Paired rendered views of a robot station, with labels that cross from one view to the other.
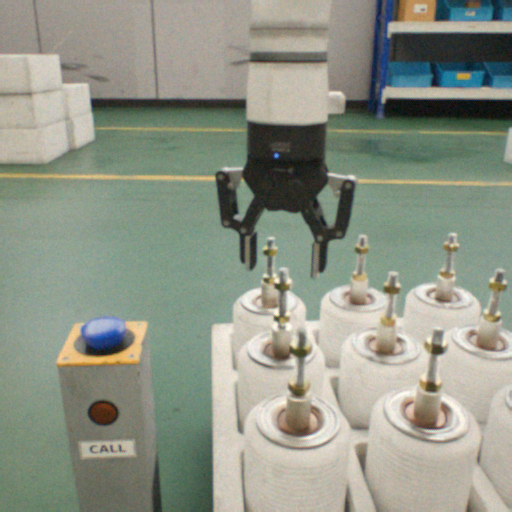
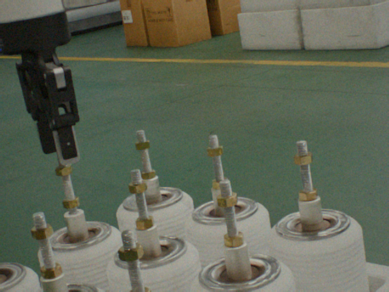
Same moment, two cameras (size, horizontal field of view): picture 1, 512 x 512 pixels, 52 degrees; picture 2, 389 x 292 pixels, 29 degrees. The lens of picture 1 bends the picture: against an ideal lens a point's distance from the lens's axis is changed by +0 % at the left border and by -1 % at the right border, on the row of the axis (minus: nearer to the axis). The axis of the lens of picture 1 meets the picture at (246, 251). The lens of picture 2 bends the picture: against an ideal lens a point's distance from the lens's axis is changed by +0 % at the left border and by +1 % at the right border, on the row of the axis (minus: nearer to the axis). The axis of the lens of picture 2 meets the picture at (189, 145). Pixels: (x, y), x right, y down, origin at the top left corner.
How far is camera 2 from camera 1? 0.74 m
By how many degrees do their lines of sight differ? 47
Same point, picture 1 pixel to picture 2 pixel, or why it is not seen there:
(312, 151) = (20, 45)
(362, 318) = (195, 229)
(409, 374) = (127, 280)
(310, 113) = (8, 12)
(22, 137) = (354, 16)
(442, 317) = (273, 246)
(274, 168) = (27, 60)
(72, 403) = not seen: outside the picture
